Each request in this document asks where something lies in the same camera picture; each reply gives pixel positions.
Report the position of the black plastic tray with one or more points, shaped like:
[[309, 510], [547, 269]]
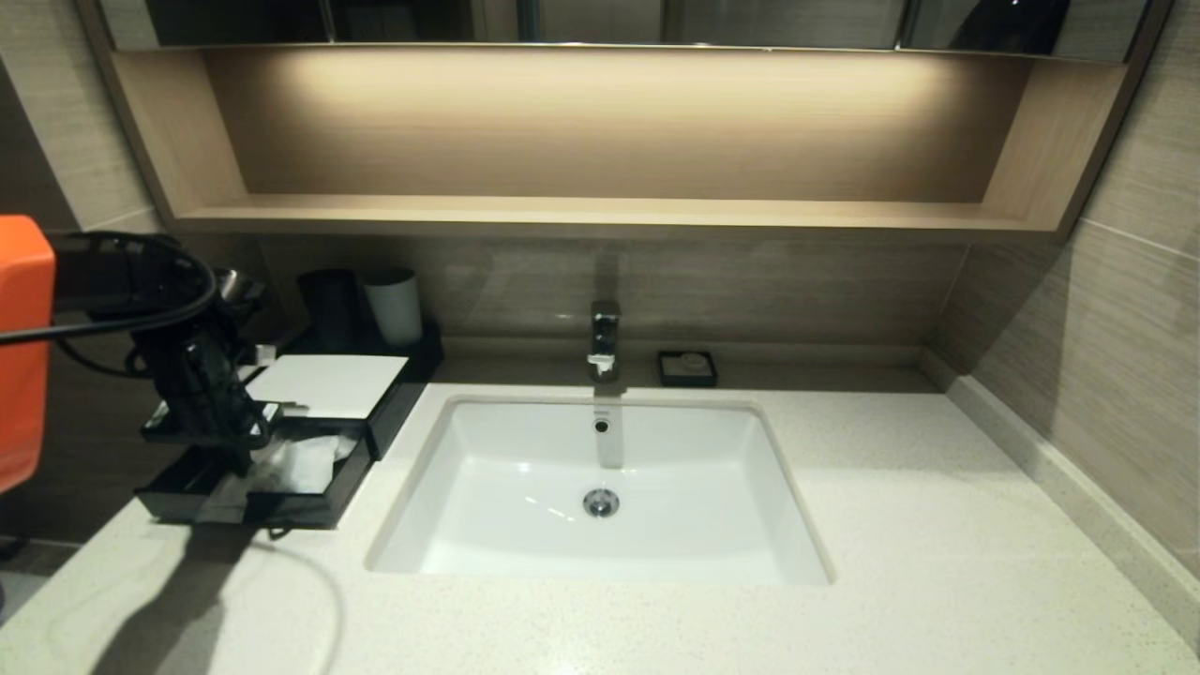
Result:
[[309, 511]]

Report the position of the black amenity drawer box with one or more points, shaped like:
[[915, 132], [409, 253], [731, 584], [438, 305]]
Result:
[[408, 389]]

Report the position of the round soap bar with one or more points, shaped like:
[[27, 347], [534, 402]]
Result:
[[694, 363]]

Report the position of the chrome faucet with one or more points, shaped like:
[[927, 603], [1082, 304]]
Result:
[[605, 342]]

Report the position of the chrome sink drain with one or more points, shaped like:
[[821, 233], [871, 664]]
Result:
[[601, 503]]

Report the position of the white cup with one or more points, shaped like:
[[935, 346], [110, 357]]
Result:
[[396, 309]]

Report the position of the white shower cap packet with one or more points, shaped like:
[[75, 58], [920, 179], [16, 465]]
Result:
[[314, 464]]

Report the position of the wooden wall shelf niche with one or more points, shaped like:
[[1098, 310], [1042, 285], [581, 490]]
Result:
[[600, 216]]

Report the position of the white panel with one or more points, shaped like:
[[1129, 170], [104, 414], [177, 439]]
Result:
[[337, 384]]

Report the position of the black cup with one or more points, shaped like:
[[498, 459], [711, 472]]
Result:
[[330, 309]]

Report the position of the black soap dish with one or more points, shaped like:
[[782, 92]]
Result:
[[664, 372]]

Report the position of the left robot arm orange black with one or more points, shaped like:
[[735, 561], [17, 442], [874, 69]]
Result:
[[23, 356]]

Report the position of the mirror cabinet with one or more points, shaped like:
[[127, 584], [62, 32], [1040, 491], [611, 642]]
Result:
[[422, 23]]

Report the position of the white sink basin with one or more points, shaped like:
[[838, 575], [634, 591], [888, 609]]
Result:
[[694, 487]]

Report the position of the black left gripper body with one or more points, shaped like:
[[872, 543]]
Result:
[[211, 422]]

